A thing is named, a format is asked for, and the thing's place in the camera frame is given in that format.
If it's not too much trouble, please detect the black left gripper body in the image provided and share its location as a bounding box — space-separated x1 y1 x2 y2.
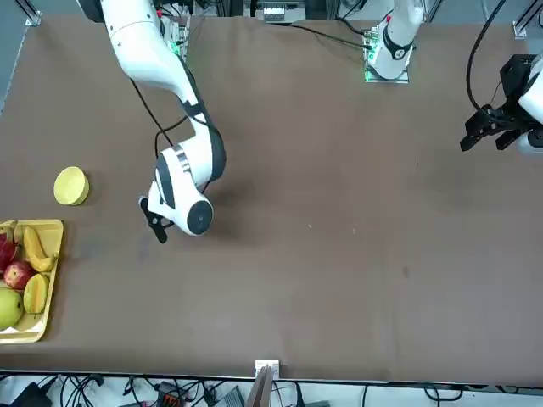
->
494 53 537 133

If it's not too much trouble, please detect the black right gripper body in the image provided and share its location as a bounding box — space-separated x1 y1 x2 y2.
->
138 195 176 246

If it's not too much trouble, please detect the yellow bowl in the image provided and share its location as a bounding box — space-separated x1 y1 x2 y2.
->
53 165 91 207

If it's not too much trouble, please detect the yellow banana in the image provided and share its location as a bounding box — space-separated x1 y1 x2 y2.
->
22 226 59 273

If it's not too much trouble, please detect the yellow-orange star fruit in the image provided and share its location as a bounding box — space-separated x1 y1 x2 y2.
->
22 273 48 315

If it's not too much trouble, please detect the yellow plastic tray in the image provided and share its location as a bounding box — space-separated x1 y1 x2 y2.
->
0 218 65 344

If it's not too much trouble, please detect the red apple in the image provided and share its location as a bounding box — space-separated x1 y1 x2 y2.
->
3 260 35 291

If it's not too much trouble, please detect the red dragon fruit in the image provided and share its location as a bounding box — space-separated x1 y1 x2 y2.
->
0 224 22 275

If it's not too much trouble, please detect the large yellow-green round fruit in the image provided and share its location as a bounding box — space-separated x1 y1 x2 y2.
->
0 287 24 331

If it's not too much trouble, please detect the black orange power strip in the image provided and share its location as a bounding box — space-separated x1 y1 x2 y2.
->
153 381 188 407

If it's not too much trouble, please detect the black flat power adapter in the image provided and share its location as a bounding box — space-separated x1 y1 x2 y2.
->
8 381 55 407

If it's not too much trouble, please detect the white power strip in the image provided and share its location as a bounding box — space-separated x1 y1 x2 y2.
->
261 1 286 22

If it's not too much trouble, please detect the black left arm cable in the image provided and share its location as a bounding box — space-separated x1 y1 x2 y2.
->
465 0 508 112

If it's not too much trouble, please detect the aluminium corner bracket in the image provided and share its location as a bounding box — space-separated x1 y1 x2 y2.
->
24 0 43 27
512 8 531 40

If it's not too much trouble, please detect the aluminium frame post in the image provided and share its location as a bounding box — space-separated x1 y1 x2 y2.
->
244 358 282 407

